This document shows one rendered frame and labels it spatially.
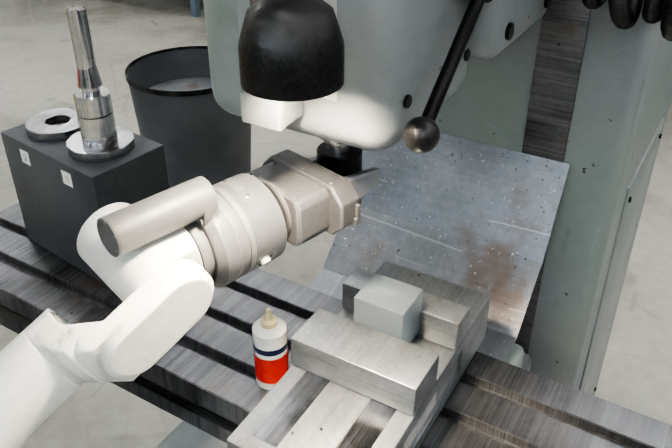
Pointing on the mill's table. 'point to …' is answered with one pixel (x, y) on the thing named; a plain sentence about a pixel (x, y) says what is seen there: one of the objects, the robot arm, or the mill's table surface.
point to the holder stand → (76, 177)
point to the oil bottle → (270, 349)
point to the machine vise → (358, 435)
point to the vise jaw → (365, 360)
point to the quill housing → (356, 34)
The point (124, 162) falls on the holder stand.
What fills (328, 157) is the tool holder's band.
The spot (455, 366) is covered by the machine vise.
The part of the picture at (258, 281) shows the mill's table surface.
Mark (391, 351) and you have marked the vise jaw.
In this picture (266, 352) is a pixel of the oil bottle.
